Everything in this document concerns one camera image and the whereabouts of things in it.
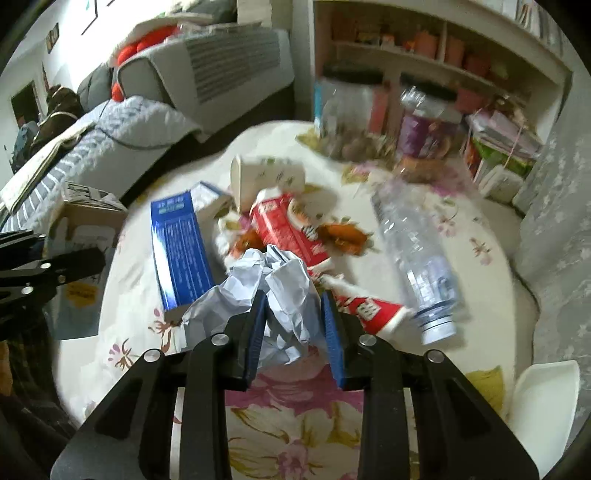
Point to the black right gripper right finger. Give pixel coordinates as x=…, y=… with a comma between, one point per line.
x=460, y=436

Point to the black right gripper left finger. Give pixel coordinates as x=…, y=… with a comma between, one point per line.
x=128, y=435

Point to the blue cardboard box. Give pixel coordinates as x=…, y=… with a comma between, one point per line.
x=180, y=226

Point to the crushed clear plastic bottle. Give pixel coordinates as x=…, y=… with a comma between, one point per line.
x=412, y=242

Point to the white paper ball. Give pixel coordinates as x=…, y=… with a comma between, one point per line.
x=295, y=308

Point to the orange peel piece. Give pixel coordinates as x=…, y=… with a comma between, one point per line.
x=345, y=237

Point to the white paper cup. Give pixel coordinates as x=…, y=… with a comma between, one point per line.
x=251, y=174

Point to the red cardboard carton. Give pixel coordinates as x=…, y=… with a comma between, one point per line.
x=280, y=221

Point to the white trash bin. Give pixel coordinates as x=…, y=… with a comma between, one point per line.
x=543, y=409

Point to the cardboard box on sofa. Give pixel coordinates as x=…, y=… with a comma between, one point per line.
x=85, y=226

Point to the red plush toy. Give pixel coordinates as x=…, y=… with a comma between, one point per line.
x=141, y=37

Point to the floral tablecloth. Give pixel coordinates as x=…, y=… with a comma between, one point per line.
x=294, y=422

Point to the white lace curtain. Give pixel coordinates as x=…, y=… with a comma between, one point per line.
x=553, y=257

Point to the orange peel scrap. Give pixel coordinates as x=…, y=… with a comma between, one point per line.
x=248, y=240

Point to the white fluffy cushion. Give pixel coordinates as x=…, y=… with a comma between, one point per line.
x=500, y=185

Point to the grey striped sofa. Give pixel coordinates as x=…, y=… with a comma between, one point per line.
x=213, y=87

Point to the stack of magazines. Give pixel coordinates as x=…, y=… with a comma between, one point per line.
x=495, y=140

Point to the purple label snack jar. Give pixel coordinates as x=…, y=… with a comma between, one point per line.
x=429, y=122

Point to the clear jar with nuts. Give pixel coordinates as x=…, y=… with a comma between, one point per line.
x=351, y=105

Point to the white bookshelf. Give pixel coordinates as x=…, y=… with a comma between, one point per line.
x=481, y=49

